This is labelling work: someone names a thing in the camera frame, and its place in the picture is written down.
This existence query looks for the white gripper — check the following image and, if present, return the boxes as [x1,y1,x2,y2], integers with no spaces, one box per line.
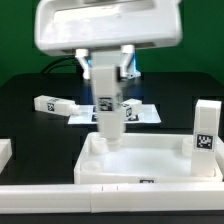
[35,0,182,80]

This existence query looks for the white marker sheet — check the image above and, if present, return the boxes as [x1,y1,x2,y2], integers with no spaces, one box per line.
[68,104,161,125]

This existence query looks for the white desk top tray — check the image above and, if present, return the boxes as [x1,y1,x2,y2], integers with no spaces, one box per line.
[74,132,224,184]

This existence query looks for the white front barrier rail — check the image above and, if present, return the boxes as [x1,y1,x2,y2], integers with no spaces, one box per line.
[0,182,224,214]

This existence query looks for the white left barrier block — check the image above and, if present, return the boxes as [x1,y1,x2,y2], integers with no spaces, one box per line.
[0,139,12,173]

